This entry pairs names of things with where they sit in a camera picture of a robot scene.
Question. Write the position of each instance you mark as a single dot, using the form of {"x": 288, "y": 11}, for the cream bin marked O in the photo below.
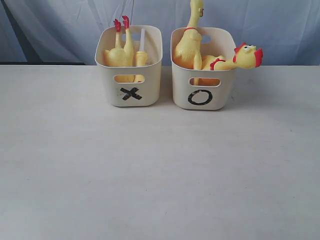
{"x": 203, "y": 97}

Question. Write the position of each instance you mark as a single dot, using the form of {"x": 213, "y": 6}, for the cream bin marked X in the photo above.
{"x": 120, "y": 88}

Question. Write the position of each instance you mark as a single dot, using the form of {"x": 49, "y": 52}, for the headless yellow rubber chicken body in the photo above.
{"x": 120, "y": 56}

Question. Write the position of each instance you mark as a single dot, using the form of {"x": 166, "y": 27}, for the severed chicken head with tube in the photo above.
{"x": 141, "y": 56}

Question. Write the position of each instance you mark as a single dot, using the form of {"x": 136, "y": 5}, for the whole yellow rubber chicken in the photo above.
{"x": 246, "y": 56}

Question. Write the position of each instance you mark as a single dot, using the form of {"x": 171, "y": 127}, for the white backdrop curtain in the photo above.
{"x": 68, "y": 31}

